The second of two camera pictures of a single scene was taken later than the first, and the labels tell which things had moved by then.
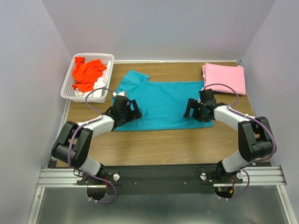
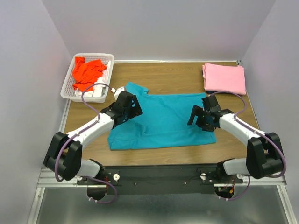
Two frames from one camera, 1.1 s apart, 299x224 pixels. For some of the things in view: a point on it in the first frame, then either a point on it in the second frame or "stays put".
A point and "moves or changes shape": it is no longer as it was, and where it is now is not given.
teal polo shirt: [162, 104] moves or changes shape
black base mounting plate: [160, 179] stays put
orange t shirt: [84, 74] stays put
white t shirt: [102, 82] stays put
